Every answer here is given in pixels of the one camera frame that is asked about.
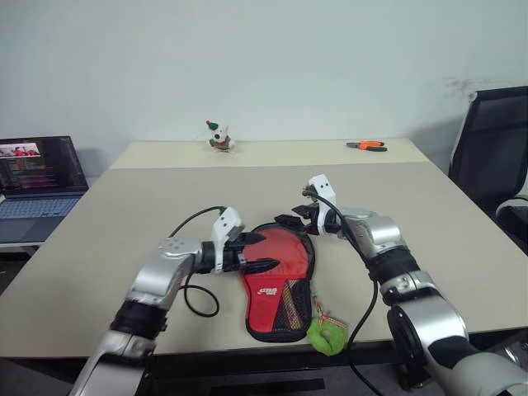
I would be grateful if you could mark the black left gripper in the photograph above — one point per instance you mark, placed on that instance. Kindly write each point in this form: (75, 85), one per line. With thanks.
(233, 257)

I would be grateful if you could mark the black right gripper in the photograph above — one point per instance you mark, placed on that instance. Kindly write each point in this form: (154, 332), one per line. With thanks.
(313, 220)

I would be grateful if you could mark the red black paddle case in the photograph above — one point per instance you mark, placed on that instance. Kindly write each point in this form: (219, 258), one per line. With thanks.
(268, 297)

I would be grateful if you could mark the green plush charm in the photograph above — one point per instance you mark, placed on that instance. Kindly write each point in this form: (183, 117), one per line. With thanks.
(326, 338)

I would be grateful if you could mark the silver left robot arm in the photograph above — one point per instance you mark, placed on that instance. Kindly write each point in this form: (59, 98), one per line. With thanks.
(156, 276)

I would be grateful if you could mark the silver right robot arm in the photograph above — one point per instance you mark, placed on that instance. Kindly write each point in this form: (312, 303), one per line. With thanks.
(383, 235)

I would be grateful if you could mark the orange black pliers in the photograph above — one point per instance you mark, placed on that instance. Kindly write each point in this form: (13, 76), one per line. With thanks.
(371, 144)

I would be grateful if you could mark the white plush dog toy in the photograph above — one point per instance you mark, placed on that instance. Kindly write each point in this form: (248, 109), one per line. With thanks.
(218, 138)

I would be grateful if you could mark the black office chair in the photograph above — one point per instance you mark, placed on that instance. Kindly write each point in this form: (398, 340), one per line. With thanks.
(495, 136)

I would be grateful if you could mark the open grey laptop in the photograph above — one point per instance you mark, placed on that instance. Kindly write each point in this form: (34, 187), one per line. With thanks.
(37, 165)

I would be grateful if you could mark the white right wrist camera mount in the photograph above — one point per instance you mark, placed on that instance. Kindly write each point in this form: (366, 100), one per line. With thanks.
(323, 189)

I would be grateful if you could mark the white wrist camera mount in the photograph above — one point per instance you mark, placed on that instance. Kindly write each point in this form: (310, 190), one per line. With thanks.
(323, 189)
(227, 220)

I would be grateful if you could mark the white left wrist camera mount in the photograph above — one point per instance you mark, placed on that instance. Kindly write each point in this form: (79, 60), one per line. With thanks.
(227, 220)

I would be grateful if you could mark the black table frame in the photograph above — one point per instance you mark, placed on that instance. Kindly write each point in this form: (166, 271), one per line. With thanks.
(247, 365)

